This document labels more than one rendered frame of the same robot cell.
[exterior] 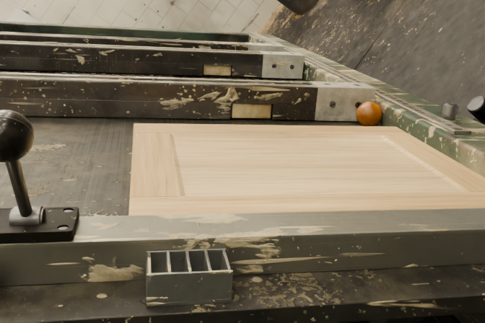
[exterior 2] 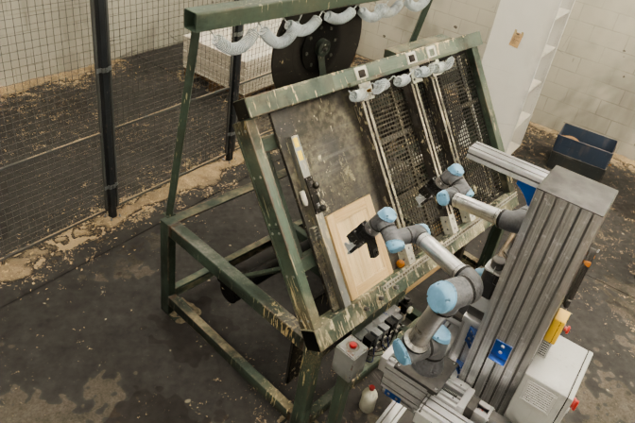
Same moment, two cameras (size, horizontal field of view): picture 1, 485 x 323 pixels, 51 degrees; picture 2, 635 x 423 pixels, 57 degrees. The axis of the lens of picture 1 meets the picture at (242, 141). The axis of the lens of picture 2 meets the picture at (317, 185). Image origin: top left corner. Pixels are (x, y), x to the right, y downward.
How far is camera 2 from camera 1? 2.63 m
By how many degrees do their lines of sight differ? 31
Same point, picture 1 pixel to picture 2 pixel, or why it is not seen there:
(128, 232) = (319, 222)
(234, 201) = (337, 234)
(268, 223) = (328, 244)
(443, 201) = (350, 279)
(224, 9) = not seen: outside the picture
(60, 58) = (420, 133)
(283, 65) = (446, 225)
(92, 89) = (381, 175)
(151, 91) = (386, 193)
